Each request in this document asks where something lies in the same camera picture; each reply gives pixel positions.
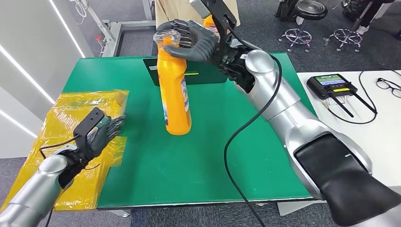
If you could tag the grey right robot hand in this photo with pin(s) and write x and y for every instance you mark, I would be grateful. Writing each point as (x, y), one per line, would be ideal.
(200, 44)

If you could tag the orange bottle with clear cap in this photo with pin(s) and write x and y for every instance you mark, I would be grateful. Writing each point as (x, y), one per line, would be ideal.
(175, 103)

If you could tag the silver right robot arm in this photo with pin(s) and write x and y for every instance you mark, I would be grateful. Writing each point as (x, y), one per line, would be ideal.
(282, 103)

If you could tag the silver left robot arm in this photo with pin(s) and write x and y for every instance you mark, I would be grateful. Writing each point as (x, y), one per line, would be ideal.
(37, 185)

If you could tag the dark green laptop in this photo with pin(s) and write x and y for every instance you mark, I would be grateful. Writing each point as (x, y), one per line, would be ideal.
(206, 78)

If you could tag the person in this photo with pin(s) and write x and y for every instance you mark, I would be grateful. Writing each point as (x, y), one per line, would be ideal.
(372, 9)
(175, 9)

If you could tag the black floor object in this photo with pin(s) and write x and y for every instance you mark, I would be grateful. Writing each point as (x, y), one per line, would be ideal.
(283, 9)

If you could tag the yellow wrapped cardboard flap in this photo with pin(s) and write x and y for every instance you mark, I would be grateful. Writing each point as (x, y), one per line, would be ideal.
(122, 101)

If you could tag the black stool with chrome base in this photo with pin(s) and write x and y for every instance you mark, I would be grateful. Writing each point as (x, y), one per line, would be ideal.
(310, 9)

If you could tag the black remote controller with screen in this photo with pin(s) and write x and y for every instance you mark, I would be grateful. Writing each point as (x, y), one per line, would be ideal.
(329, 86)

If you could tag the chrome stool base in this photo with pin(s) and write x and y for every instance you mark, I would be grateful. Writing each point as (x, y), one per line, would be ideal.
(347, 36)

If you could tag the yellow plastic sheet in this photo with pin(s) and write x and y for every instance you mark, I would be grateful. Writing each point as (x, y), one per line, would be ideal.
(62, 106)

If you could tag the black eyeglasses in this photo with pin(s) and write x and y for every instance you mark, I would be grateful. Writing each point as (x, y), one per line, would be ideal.
(382, 84)

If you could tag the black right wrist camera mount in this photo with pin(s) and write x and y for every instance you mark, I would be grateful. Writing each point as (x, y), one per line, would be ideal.
(222, 15)

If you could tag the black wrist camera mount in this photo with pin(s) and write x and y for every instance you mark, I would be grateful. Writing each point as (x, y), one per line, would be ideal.
(222, 15)
(89, 122)

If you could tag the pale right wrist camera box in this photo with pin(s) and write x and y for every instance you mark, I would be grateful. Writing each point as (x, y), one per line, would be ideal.
(199, 7)

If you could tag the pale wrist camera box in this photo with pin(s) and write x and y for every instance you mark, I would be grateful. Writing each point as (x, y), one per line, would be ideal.
(97, 129)
(199, 7)

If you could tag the grey metal frame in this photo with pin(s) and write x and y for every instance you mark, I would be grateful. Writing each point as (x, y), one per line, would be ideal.
(112, 34)

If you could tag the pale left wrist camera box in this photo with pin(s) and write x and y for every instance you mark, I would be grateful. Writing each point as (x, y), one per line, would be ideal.
(97, 129)

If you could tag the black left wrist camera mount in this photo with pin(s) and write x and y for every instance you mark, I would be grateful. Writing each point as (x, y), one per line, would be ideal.
(89, 122)

